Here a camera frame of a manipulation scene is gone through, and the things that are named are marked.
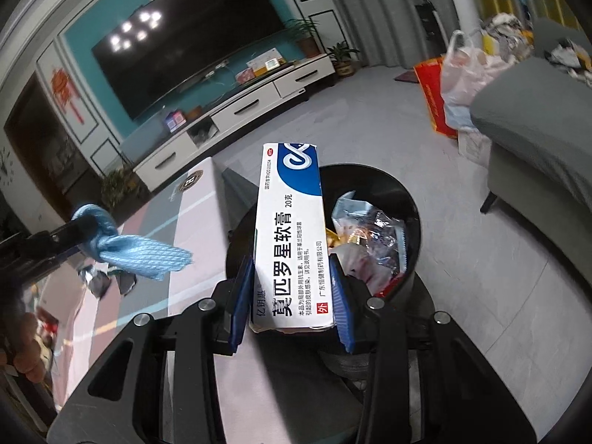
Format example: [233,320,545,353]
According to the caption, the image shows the white blue medicine box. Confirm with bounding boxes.
[251,142,334,333]

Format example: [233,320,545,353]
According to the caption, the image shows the grey black plastic bag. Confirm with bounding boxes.
[78,266,138,300]

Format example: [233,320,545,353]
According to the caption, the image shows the blue cloth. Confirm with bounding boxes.
[71,203,193,280]

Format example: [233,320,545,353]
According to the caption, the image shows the black trash bin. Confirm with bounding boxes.
[226,164,420,300]

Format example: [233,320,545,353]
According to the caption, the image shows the person's left hand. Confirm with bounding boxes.
[13,313,45,384]

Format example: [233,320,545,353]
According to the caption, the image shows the potted plant by cabinet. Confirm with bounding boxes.
[100,166,151,225]

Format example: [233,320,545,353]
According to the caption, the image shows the white TV cabinet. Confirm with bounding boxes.
[134,53,335,191]

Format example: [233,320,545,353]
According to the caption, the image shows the red chinese knot decoration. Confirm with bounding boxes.
[50,67,84,125]

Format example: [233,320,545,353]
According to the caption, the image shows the red paper bag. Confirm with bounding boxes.
[413,56,458,139]

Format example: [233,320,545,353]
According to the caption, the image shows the white plastic bag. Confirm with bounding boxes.
[441,30,518,106]

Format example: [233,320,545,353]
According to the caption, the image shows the grey sofa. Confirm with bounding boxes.
[470,18,591,281]

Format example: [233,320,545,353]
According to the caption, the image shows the large black television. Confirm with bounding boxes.
[92,0,285,119]

